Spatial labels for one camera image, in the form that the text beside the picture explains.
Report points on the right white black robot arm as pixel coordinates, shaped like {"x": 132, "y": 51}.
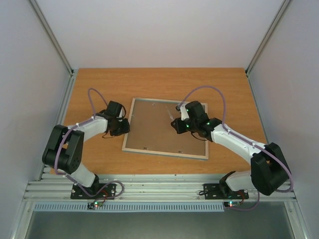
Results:
{"x": 268, "y": 167}

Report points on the right circuit board with LEDs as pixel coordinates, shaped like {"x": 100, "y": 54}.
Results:
{"x": 232, "y": 204}

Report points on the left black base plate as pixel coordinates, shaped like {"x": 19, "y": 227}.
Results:
{"x": 77, "y": 193}

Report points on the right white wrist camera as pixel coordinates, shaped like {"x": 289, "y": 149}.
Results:
{"x": 183, "y": 112}

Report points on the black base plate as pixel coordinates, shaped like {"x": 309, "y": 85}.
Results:
{"x": 212, "y": 191}
{"x": 77, "y": 193}

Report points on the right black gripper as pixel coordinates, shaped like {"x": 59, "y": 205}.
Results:
{"x": 178, "y": 125}

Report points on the right aluminium corner post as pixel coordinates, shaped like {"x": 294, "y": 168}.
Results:
{"x": 269, "y": 33}

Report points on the left circuit board with LEDs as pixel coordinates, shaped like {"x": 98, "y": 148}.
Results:
{"x": 94, "y": 205}

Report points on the aluminium corner post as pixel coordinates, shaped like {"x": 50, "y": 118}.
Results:
{"x": 269, "y": 33}
{"x": 48, "y": 30}

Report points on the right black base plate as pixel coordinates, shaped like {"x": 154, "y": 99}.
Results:
{"x": 212, "y": 191}

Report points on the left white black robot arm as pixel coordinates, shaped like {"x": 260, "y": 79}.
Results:
{"x": 64, "y": 149}

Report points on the turquoise picture frame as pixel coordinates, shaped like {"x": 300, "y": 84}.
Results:
{"x": 151, "y": 132}

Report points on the left aluminium corner post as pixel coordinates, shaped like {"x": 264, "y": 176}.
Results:
{"x": 48, "y": 30}

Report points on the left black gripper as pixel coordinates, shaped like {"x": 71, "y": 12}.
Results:
{"x": 126, "y": 130}

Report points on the circuit board with leds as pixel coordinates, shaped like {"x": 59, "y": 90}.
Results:
{"x": 232, "y": 204}
{"x": 94, "y": 205}

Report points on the grey slotted cable duct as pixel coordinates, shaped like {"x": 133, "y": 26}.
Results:
{"x": 130, "y": 207}

